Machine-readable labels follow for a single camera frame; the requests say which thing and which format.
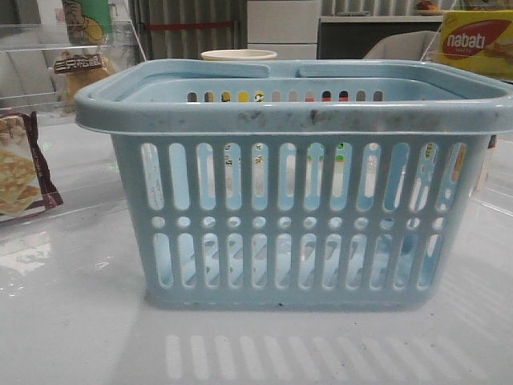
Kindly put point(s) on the clear acrylic stand right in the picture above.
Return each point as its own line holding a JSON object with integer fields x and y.
{"x": 494, "y": 186}

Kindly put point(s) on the packaged bread with brown label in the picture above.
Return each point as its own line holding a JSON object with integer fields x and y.
{"x": 81, "y": 70}

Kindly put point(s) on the white cabinet in background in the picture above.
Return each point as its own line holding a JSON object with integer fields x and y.
{"x": 289, "y": 28}

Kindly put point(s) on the green cartoon snack package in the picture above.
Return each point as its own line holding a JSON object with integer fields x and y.
{"x": 88, "y": 22}

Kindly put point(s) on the maroon cracker snack bag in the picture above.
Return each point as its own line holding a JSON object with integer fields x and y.
{"x": 26, "y": 186}

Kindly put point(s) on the clear acrylic shelf left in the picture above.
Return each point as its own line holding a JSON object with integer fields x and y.
{"x": 28, "y": 82}

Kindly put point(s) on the light blue plastic basket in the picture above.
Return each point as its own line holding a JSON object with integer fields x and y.
{"x": 296, "y": 183}

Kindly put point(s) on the yellow nabati wafer box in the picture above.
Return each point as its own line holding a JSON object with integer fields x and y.
{"x": 477, "y": 41}

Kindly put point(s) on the beige chair in background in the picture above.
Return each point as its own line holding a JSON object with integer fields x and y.
{"x": 413, "y": 46}

